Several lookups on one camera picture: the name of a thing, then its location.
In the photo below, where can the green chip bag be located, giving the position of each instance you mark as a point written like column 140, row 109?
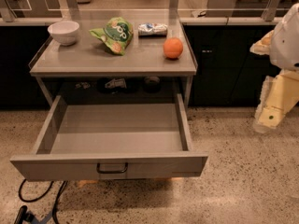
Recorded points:
column 116, row 35

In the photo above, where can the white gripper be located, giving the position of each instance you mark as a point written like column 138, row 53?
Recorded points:
column 286, row 44

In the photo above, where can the open grey top drawer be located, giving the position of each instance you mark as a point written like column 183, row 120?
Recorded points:
column 154, row 139

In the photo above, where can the black plug on floor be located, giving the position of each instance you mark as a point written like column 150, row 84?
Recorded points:
column 24, row 215

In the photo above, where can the grey metal cabinet table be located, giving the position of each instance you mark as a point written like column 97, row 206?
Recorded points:
column 143, row 57

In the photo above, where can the black drawer handle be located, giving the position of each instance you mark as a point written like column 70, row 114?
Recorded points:
column 111, row 168

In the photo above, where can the orange fruit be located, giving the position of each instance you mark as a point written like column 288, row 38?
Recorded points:
column 173, row 48

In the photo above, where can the white ceramic bowl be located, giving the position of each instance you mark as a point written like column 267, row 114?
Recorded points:
column 64, row 32

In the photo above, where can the silver blue snack packet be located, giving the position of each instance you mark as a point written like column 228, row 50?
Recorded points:
column 149, row 28

